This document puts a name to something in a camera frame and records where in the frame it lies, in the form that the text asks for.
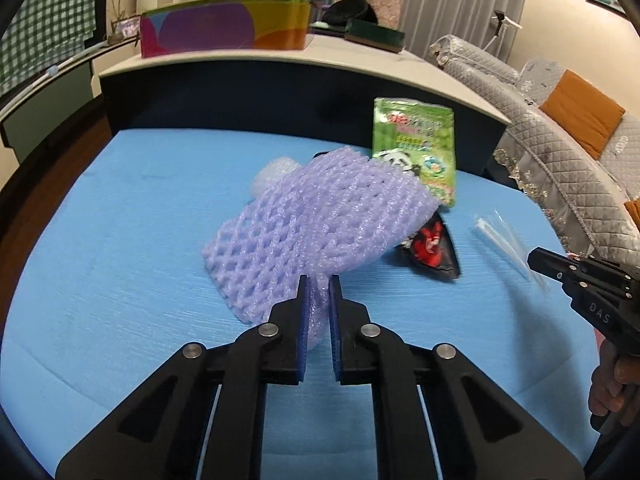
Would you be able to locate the person's right hand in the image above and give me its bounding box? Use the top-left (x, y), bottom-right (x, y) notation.
top-left (587, 342), bottom-right (640, 418)

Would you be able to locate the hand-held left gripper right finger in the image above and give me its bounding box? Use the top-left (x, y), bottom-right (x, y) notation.
top-left (329, 275), bottom-right (586, 480)

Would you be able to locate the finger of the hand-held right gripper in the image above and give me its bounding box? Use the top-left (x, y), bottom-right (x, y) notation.
top-left (579, 254), bottom-right (632, 292)
top-left (527, 246), bottom-right (583, 287)

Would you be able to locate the purple foam net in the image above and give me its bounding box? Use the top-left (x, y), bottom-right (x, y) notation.
top-left (201, 145), bottom-right (441, 351)

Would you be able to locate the green snack packet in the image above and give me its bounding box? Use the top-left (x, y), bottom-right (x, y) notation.
top-left (371, 97), bottom-right (458, 208)

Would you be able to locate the potted plant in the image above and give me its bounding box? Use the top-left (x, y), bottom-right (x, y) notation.
top-left (107, 0), bottom-right (137, 38)

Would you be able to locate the black red snack wrapper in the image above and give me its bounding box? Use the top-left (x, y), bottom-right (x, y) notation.
top-left (395, 210), bottom-right (462, 281)

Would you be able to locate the pink floral box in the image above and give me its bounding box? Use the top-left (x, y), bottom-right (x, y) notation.
top-left (334, 0), bottom-right (402, 28)

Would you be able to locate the photo frame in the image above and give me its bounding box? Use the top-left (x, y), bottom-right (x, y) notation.
top-left (112, 16), bottom-right (141, 42)

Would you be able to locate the colourful cardboard box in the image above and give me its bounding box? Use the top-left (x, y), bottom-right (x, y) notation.
top-left (139, 0), bottom-right (313, 59)

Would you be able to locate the grey quilted sofa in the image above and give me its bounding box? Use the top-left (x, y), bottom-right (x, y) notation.
top-left (429, 35), bottom-right (640, 271)

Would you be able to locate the black television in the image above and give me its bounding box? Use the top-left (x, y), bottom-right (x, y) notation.
top-left (92, 0), bottom-right (112, 41)

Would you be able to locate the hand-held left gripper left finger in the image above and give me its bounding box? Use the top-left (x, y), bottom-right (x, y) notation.
top-left (55, 275), bottom-right (308, 480)

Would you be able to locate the dark green box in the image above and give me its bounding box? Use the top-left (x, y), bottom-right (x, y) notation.
top-left (344, 17), bottom-right (406, 55)

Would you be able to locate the clear plastic wrapper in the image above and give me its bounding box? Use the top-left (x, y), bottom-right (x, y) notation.
top-left (472, 212), bottom-right (551, 291)

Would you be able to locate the green checked cloth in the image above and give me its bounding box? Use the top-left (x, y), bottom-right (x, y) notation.
top-left (0, 0), bottom-right (98, 98)

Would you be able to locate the black hat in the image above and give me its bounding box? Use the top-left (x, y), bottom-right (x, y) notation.
top-left (322, 0), bottom-right (381, 28)

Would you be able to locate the green television cabinet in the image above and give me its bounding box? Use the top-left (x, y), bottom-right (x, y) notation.
top-left (0, 35), bottom-right (138, 161)

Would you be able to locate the grey patterned pillow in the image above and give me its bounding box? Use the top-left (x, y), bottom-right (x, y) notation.
top-left (517, 57), bottom-right (566, 106)

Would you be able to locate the large orange cushion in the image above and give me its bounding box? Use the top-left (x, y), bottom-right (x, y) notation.
top-left (540, 70), bottom-right (626, 161)

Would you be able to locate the white bubble wrap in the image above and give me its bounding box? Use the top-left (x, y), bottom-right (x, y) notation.
top-left (250, 157), bottom-right (303, 196)

